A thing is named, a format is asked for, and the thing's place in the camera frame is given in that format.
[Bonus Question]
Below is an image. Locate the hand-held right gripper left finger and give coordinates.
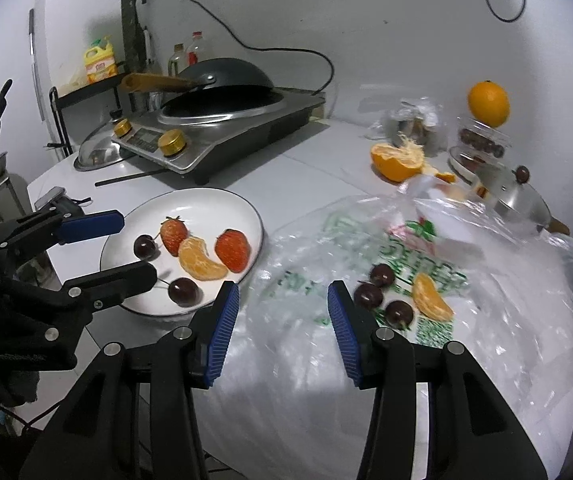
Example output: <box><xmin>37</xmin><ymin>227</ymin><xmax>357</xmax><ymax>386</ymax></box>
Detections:
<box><xmin>20</xmin><ymin>280</ymin><xmax>241</xmax><ymax>480</ymax></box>

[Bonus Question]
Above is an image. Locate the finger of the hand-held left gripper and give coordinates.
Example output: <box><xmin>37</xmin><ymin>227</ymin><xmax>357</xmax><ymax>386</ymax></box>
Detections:
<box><xmin>0</xmin><ymin>261</ymin><xmax>158</xmax><ymax>341</ymax></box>
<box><xmin>0</xmin><ymin>208</ymin><xmax>125</xmax><ymax>262</ymax></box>

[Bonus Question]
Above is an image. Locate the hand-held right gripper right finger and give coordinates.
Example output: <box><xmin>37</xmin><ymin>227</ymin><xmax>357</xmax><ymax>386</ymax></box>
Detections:
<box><xmin>327</xmin><ymin>280</ymin><xmax>550</xmax><ymax>480</ymax></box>

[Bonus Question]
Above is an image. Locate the dark red cherry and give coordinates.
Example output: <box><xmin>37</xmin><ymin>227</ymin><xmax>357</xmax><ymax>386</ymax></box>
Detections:
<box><xmin>154</xmin><ymin>276</ymin><xmax>201</xmax><ymax>309</ymax></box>
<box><xmin>385</xmin><ymin>300</ymin><xmax>415</xmax><ymax>331</ymax></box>
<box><xmin>371</xmin><ymin>263</ymin><xmax>396</xmax><ymax>288</ymax></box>
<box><xmin>355</xmin><ymin>282</ymin><xmax>385</xmax><ymax>311</ymax></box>
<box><xmin>133</xmin><ymin>234</ymin><xmax>159</xmax><ymax>261</ymax></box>

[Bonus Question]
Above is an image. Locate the orange segment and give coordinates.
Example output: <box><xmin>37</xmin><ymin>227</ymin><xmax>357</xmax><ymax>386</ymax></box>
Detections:
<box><xmin>411</xmin><ymin>272</ymin><xmax>455</xmax><ymax>322</ymax></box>
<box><xmin>178</xmin><ymin>236</ymin><xmax>229</xmax><ymax>282</ymax></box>

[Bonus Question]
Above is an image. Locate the red strawberry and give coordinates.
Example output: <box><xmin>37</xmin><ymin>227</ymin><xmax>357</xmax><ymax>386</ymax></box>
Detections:
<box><xmin>214</xmin><ymin>228</ymin><xmax>252</xmax><ymax>274</ymax></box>
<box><xmin>160</xmin><ymin>215</ymin><xmax>190</xmax><ymax>257</ymax></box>

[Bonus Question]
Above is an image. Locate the white plate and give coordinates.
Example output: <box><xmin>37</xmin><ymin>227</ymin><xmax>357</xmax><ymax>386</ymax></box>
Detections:
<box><xmin>100</xmin><ymin>187</ymin><xmax>266</xmax><ymax>317</ymax></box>

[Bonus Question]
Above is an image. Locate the clear printed plastic bag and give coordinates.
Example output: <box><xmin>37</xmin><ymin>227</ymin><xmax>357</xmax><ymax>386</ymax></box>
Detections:
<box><xmin>201</xmin><ymin>175</ymin><xmax>573</xmax><ymax>461</ymax></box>

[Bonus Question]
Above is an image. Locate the person's left forearm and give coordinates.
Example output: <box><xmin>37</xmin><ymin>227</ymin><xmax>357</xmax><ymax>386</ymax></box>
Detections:
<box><xmin>0</xmin><ymin>360</ymin><xmax>40</xmax><ymax>413</ymax></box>

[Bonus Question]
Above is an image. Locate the small grey device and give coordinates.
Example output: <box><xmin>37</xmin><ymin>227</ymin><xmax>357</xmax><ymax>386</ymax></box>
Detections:
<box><xmin>33</xmin><ymin>186</ymin><xmax>92</xmax><ymax>212</ymax></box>

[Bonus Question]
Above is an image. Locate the black chopstick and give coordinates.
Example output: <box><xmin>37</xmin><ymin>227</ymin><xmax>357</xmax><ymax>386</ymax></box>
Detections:
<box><xmin>94</xmin><ymin>167</ymin><xmax>168</xmax><ymax>187</ymax></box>

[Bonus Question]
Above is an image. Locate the stainless steel pot lid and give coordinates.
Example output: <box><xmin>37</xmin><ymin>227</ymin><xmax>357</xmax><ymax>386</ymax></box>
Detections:
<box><xmin>73</xmin><ymin>109</ymin><xmax>123</xmax><ymax>172</ymax></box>

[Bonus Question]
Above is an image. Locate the black metal rack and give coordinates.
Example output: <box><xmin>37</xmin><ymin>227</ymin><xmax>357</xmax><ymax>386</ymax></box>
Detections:
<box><xmin>48</xmin><ymin>61</ymin><xmax>128</xmax><ymax>157</ymax></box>

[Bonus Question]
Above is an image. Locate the yellow detergent bottle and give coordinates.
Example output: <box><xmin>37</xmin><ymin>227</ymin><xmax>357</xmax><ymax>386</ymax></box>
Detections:
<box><xmin>83</xmin><ymin>36</ymin><xmax>119</xmax><ymax>86</ymax></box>

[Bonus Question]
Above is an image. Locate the grey vertical bar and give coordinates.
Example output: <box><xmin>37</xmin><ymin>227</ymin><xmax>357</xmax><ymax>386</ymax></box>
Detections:
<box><xmin>28</xmin><ymin>9</ymin><xmax>46</xmax><ymax>122</ymax></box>

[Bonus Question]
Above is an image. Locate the hollowed orange half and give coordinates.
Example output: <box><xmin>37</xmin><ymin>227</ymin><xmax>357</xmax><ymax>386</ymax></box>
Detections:
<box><xmin>370</xmin><ymin>135</ymin><xmax>426</xmax><ymax>184</ymax></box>

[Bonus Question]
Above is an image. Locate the silver induction cooker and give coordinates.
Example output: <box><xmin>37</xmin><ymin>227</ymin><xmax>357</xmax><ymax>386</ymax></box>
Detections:
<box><xmin>111</xmin><ymin>86</ymin><xmax>327</xmax><ymax>187</ymax></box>

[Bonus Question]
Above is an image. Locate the orange peel piece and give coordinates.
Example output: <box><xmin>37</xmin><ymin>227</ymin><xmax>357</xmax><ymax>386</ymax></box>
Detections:
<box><xmin>424</xmin><ymin>162</ymin><xmax>483</xmax><ymax>202</ymax></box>

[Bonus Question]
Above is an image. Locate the dark oil bottle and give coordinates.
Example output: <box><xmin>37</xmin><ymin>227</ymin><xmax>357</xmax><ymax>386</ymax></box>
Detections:
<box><xmin>167</xmin><ymin>42</ymin><xmax>188</xmax><ymax>79</ymax></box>

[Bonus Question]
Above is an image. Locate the red-capped bottle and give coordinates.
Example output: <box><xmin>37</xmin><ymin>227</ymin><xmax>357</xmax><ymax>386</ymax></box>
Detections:
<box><xmin>186</xmin><ymin>31</ymin><xmax>208</xmax><ymax>67</ymax></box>

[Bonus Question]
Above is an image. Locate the black umbrella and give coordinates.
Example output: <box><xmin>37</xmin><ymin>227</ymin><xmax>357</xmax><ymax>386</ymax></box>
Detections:
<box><xmin>133</xmin><ymin>0</ymin><xmax>153</xmax><ymax>70</ymax></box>

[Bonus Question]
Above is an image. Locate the dark vertical pipe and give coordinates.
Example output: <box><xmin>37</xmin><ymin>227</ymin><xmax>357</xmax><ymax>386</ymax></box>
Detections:
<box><xmin>120</xmin><ymin>0</ymin><xmax>140</xmax><ymax>70</ymax></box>

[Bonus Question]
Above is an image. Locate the steel saucepan with lid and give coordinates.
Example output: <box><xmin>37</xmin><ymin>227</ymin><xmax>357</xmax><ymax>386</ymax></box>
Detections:
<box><xmin>473</xmin><ymin>165</ymin><xmax>571</xmax><ymax>237</ymax></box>

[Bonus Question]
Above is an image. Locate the metal cup in plastic bag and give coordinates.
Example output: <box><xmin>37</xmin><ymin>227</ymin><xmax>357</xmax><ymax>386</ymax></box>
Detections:
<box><xmin>365</xmin><ymin>96</ymin><xmax>451</xmax><ymax>157</ymax></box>

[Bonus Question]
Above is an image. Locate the glass jar with chocolates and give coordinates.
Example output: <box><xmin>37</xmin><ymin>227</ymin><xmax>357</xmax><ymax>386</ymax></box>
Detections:
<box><xmin>448</xmin><ymin>115</ymin><xmax>513</xmax><ymax>182</ymax></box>

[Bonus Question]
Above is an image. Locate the whole orange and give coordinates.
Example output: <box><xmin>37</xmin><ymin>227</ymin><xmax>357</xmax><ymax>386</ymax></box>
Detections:
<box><xmin>467</xmin><ymin>80</ymin><xmax>510</xmax><ymax>129</ymax></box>

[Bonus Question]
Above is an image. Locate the black wok with wooden handle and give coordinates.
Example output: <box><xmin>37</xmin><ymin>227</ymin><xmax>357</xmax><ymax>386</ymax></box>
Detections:
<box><xmin>120</xmin><ymin>57</ymin><xmax>275</xmax><ymax>107</ymax></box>

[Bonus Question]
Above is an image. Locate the black cooker cable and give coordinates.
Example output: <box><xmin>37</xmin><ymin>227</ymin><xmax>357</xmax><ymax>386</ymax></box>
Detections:
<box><xmin>169</xmin><ymin>0</ymin><xmax>336</xmax><ymax>97</ymax></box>

